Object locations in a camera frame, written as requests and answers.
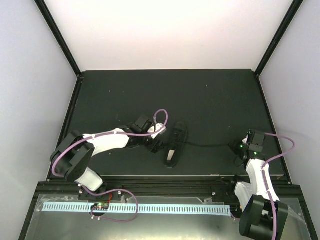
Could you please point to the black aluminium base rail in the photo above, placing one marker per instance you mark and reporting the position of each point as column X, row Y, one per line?
column 217, row 188

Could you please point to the right black frame post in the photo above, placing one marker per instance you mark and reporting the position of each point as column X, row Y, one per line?
column 280, row 32

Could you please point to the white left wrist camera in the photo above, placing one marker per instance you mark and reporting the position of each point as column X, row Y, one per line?
column 157, row 130

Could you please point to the black frame post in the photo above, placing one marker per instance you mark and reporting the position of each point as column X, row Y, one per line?
column 49, row 19
column 280, row 32

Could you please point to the black canvas sneaker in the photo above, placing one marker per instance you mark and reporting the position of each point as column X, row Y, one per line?
column 172, row 157

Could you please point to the light blue slotted cable duct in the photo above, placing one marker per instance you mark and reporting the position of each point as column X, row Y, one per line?
column 131, row 208

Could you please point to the left controller circuit board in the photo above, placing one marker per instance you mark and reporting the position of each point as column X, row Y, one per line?
column 100, row 207

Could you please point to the left black frame post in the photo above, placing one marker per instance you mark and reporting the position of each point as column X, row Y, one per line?
column 49, row 19

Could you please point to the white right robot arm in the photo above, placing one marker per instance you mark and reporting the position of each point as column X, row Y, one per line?
column 263, row 214

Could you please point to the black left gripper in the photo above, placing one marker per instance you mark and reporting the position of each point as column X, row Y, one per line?
column 154, row 147

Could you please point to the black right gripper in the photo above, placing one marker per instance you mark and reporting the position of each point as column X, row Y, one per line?
column 232, row 147

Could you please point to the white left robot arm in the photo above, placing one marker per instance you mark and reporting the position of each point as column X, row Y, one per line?
column 71, row 158

